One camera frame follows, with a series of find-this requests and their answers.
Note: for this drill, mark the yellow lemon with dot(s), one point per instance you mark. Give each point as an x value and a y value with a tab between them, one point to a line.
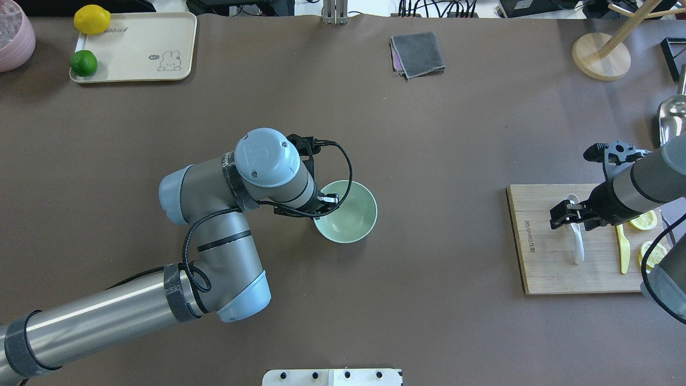
92	19

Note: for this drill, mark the lemon slice top single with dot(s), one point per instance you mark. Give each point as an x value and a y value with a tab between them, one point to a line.
646	221

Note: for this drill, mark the green lime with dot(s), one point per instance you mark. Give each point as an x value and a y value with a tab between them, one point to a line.
83	63

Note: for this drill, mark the lemon slice front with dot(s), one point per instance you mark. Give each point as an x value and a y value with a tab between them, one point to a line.
656	256

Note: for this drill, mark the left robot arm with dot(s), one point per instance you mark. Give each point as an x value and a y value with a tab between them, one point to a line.
219	272

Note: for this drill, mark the aluminium frame post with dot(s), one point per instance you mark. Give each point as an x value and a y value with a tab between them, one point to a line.
335	12

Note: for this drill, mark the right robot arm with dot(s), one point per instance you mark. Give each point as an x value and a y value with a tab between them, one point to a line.
637	181

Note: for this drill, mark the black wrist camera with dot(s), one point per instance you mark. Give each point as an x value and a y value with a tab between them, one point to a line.
614	156
307	147

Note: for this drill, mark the steel scoop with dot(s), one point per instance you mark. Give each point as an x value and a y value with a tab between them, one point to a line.
671	113

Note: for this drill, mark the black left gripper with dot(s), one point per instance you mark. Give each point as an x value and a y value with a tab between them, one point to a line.
323	206

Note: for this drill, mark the pink ice bowl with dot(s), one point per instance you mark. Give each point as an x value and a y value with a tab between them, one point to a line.
18	39

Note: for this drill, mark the wooden mug tree stand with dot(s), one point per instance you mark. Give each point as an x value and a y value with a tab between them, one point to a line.
604	57

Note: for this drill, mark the black picture frame tray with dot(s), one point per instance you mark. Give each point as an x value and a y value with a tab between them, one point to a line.
671	48

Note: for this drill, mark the grey folded cloth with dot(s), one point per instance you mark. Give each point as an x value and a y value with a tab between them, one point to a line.
416	55

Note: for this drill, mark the beige rabbit tray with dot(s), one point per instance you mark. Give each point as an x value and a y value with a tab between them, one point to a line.
142	47

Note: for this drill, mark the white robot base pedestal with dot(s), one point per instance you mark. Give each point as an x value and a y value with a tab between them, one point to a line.
334	376

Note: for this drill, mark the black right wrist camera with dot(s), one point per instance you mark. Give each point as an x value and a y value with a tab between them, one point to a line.
614	156

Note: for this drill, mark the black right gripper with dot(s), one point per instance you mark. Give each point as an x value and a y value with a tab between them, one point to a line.
599	206

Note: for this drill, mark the light green bowl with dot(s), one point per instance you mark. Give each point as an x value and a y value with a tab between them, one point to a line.
355	218

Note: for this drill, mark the yellow plastic knife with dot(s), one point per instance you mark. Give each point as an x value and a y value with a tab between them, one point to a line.
624	249

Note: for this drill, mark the white plastic spoon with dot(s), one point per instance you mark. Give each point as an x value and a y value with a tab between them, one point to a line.
578	249

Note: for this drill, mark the bamboo cutting board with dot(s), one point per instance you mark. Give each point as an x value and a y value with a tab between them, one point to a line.
546	255

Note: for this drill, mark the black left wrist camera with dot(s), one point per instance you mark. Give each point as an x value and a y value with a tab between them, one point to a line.
307	147

